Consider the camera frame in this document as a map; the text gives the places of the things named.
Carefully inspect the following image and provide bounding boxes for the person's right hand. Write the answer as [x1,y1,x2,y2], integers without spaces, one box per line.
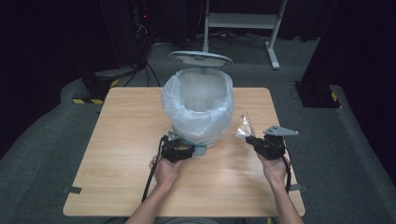
[256,152,290,189]

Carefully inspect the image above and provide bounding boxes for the grey trash can pedal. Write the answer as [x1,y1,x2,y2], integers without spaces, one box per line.
[190,145,207,157]

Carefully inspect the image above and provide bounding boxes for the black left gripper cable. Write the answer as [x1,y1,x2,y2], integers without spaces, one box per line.
[141,134,166,203]

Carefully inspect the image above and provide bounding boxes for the grey tape strip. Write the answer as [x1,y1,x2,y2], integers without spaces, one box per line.
[63,185,83,195]
[290,183,309,193]

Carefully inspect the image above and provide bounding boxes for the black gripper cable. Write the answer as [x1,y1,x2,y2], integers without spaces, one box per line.
[280,145,293,193]
[141,134,166,203]

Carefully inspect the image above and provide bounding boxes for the grey round trash can lid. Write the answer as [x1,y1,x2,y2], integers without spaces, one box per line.
[168,50,233,69]

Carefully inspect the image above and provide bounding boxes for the white pedal trash can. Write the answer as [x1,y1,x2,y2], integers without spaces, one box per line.
[171,122,226,148]

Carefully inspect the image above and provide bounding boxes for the clear plastic wrapper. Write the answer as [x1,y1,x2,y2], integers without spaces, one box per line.
[235,113,256,140]

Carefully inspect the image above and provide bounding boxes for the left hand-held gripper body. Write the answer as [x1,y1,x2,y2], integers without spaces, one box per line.
[160,130,191,164]

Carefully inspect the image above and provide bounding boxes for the white metal stand frame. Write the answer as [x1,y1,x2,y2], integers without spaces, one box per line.
[202,0,289,71]

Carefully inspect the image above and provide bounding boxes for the person's left hand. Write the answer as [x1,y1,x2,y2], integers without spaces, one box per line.
[148,154,185,190]

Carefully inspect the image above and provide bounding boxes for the black floor cables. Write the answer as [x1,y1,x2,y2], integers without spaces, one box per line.
[123,18,163,88]

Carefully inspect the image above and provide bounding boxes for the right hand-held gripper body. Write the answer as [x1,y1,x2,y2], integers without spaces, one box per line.
[255,124,300,161]

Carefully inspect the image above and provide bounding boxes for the black stand base striped tape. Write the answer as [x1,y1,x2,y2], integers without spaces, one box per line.
[293,80,342,109]
[72,68,138,105]

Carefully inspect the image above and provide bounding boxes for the translucent white bin liner bag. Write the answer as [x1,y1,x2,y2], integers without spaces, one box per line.
[161,67,234,139]

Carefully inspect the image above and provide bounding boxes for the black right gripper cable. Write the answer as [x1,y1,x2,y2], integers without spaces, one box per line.
[280,145,293,193]

